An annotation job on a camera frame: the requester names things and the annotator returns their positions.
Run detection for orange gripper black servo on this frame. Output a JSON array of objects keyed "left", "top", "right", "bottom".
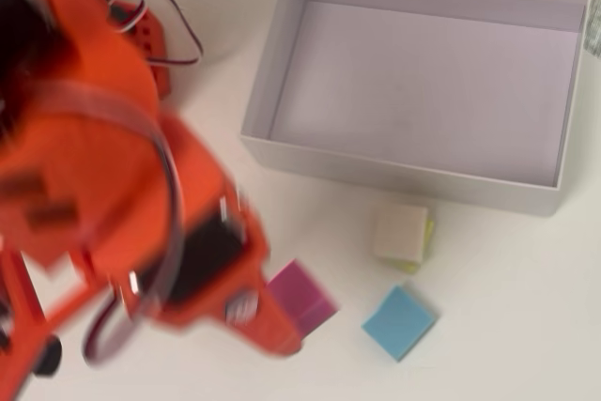
[{"left": 0, "top": 109, "right": 253, "bottom": 327}]

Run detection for orange gripper finger with cartoon sticker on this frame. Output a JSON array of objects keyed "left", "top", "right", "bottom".
[{"left": 153, "top": 183, "right": 302, "bottom": 358}]

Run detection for pink cuboid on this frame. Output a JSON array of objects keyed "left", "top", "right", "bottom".
[{"left": 265, "top": 258, "right": 341, "bottom": 341}]

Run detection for orange robot base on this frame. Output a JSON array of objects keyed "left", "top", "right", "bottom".
[{"left": 106, "top": 0, "right": 173, "bottom": 98}]

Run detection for blue cuboid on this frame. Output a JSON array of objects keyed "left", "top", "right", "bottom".
[{"left": 360, "top": 283, "right": 437, "bottom": 363}]

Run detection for yellow cuboid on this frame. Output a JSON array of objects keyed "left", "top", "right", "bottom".
[{"left": 375, "top": 218, "right": 437, "bottom": 275}]

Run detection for cream cuboid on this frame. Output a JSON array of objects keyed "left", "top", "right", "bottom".
[{"left": 373, "top": 203, "right": 429, "bottom": 264}]

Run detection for white cardboard bin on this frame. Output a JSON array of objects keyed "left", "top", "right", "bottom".
[{"left": 239, "top": 0, "right": 591, "bottom": 218}]

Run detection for red white black servo cable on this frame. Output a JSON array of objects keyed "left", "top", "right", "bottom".
[
  {"left": 27, "top": 81, "right": 187, "bottom": 369},
  {"left": 91, "top": 0, "right": 205, "bottom": 68}
]

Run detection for black wrist camera orange mount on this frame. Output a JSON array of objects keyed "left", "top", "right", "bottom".
[{"left": 0, "top": 245, "right": 116, "bottom": 391}]

